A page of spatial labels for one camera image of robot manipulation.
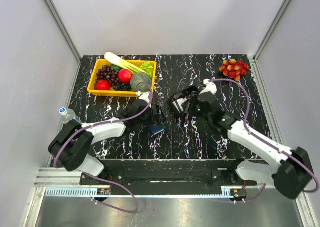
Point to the yellow plastic bin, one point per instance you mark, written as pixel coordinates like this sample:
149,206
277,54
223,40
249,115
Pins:
112,93

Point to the green avocado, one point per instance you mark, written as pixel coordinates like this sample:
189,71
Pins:
115,67

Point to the red apple upper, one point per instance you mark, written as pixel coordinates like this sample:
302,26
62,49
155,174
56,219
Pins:
125,76

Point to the clear water bottle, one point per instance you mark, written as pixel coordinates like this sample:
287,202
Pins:
66,115

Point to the green cantaloupe melon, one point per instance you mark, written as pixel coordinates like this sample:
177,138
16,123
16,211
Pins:
141,82

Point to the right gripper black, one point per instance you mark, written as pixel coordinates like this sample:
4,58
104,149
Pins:
193,102

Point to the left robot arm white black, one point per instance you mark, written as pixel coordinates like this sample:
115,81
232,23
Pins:
71,146

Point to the red apple lower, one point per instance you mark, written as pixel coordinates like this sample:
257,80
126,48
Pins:
102,85

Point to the black card tray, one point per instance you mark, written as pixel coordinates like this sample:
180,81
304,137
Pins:
188,93

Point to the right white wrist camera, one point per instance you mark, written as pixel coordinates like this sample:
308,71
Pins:
209,87

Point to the red apple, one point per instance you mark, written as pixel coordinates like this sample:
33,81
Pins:
125,76
102,85

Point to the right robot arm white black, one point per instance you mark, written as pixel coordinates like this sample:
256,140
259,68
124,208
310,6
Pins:
288,170

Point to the blue card holder wallet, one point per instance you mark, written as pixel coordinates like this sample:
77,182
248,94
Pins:
156,129

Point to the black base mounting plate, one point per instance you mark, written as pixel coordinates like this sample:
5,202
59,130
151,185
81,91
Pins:
146,177

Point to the white daikon radish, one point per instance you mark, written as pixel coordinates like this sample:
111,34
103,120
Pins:
116,60

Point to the green lettuce leaf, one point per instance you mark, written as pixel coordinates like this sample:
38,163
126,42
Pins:
148,67

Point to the red lychee bunch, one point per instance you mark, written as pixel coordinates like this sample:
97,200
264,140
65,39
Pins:
234,69

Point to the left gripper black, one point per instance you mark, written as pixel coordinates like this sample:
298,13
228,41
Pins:
150,110

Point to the purple grape bunch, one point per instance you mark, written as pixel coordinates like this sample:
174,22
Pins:
106,73

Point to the dark blue grape bunch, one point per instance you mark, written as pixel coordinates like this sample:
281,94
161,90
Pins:
122,87

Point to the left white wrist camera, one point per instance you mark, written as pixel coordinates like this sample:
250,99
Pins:
145,96

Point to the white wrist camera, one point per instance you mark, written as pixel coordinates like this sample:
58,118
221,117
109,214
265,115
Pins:
145,96
209,87

